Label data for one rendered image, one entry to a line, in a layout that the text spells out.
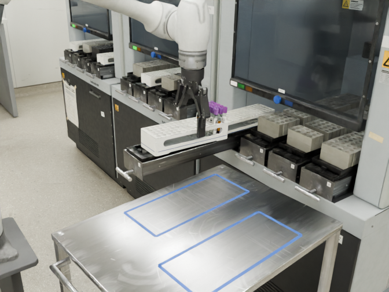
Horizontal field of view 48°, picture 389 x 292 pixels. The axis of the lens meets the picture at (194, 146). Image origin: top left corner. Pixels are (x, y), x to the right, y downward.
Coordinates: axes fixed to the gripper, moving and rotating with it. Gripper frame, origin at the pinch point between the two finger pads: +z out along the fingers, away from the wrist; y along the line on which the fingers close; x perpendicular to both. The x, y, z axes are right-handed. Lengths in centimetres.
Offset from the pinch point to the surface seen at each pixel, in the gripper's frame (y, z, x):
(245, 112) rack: -11.6, 5.5, 35.0
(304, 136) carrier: 21.6, 4.1, 33.1
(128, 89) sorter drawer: -95, 15, 25
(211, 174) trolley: 17.4, 9.8, -4.5
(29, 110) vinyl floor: -310, 92, 24
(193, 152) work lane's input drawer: -4.3, 12.8, 4.0
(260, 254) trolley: 55, 10, -19
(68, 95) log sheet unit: -190, 45, 24
